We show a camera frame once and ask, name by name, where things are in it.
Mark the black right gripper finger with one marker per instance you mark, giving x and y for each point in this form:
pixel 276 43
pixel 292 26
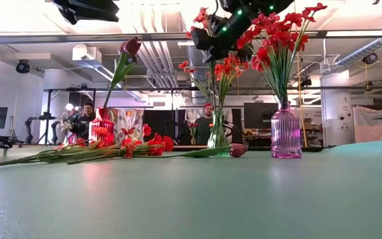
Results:
pixel 227 54
pixel 212 56

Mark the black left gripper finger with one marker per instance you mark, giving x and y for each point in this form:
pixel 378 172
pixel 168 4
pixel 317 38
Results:
pixel 98 15
pixel 98 5

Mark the small-bloom orange flower bunch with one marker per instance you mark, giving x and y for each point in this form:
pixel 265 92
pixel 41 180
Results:
pixel 225 68

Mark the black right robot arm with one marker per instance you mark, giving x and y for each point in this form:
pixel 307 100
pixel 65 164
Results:
pixel 264 5

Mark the background black robot arm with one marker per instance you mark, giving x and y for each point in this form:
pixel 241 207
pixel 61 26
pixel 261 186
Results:
pixel 41 117

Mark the green glass vase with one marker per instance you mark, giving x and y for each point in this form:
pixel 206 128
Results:
pixel 218 132

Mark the red flower in vase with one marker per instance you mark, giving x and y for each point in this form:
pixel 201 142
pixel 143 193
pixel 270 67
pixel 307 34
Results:
pixel 193 132

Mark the purple ribbed glass vase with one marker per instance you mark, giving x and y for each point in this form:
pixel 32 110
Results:
pixel 286 132

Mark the red ribbed glass vase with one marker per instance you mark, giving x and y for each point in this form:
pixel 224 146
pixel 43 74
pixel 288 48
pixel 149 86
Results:
pixel 103 124

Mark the white ceiling light bar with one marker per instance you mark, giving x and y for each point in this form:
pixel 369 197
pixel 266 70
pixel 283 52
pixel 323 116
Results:
pixel 184 43

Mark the white ceiling box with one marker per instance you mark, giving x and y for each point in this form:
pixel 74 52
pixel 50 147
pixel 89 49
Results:
pixel 86 53

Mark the black monitor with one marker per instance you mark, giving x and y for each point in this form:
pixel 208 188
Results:
pixel 257 116

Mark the person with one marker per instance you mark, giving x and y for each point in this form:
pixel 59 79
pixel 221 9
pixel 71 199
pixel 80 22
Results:
pixel 205 126
pixel 85 119

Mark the black backdrop curtain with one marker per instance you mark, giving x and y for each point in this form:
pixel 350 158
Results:
pixel 159 124

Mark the background wooden table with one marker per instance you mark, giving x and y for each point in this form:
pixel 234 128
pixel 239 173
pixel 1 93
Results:
pixel 184 146

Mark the round white lamp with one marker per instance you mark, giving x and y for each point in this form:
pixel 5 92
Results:
pixel 70 107

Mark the floral patterned curtain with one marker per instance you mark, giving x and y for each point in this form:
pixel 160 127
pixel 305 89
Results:
pixel 129 119

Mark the background white flower bouquet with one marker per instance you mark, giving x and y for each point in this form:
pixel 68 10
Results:
pixel 65 125

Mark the white cylindrical cabinet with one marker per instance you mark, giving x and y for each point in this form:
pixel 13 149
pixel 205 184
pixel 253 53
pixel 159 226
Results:
pixel 337 109

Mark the white cloth sheet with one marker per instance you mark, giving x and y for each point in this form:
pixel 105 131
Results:
pixel 370 123

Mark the silver ventilation duct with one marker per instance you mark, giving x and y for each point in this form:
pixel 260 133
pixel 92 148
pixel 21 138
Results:
pixel 196 59

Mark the black truss frame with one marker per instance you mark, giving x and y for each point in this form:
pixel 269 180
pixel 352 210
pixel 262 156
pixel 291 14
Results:
pixel 343 88

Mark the white ribbed duct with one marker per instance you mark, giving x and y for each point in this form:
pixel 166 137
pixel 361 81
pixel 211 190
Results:
pixel 360 51

